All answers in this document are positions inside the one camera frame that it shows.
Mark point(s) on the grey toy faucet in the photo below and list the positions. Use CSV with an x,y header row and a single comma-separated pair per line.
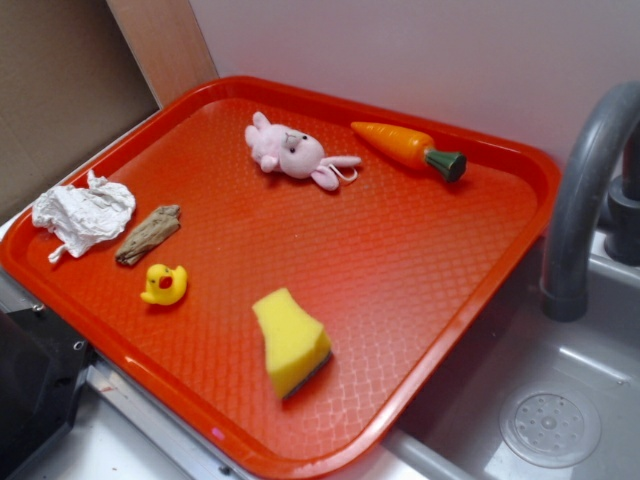
x,y
601,179

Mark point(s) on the grey toy sink basin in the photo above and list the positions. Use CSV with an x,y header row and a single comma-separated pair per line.
x,y
524,397

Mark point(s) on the pink plush bunny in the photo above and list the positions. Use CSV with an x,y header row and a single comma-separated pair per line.
x,y
283,149

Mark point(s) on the red plastic tray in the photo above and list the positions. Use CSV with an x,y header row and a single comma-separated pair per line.
x,y
396,265

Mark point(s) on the orange toy carrot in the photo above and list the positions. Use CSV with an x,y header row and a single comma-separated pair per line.
x,y
413,149

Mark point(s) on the wooden board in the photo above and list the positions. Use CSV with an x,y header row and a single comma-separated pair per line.
x,y
167,44

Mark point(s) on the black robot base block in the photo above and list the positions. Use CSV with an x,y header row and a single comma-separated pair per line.
x,y
44,363

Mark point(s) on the crumpled white paper towel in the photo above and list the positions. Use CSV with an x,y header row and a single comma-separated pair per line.
x,y
83,217

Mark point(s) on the brown wood piece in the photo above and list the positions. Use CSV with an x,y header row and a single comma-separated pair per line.
x,y
156,228

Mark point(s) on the yellow rubber duck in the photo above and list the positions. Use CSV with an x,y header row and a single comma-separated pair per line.
x,y
164,286

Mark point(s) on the yellow sponge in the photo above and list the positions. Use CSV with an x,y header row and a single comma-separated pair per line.
x,y
296,344

